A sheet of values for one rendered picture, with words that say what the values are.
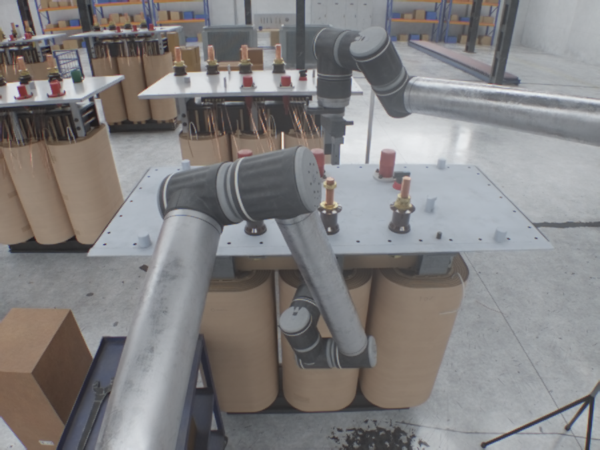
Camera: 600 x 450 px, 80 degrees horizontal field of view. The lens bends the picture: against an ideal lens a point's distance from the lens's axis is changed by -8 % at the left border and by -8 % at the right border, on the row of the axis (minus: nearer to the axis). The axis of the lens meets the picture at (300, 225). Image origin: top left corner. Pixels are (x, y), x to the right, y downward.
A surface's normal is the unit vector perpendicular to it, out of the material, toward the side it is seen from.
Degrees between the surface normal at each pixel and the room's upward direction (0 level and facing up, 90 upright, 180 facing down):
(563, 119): 84
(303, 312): 14
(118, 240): 0
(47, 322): 0
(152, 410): 43
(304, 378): 90
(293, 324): 19
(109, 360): 0
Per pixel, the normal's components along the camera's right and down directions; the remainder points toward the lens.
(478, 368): 0.00, -0.85
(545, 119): -0.74, 0.35
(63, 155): 0.11, 0.52
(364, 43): -0.54, -0.42
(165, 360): 0.56, -0.42
